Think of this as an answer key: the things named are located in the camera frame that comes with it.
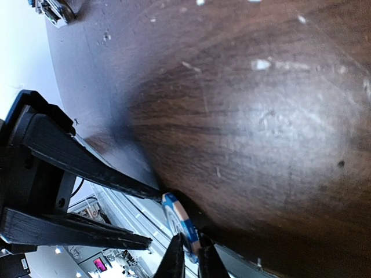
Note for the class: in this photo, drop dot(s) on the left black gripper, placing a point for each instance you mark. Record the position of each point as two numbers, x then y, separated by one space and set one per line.
33 180

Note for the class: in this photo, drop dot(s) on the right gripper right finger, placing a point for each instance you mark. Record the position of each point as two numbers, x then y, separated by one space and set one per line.
210 263

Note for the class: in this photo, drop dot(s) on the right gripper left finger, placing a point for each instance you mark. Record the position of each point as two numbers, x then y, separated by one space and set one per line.
173 262

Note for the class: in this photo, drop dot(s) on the blue white poker chip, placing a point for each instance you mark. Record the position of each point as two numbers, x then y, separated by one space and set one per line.
180 222

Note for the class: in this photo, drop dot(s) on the black poker case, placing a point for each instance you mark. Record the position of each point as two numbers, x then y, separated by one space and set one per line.
57 12

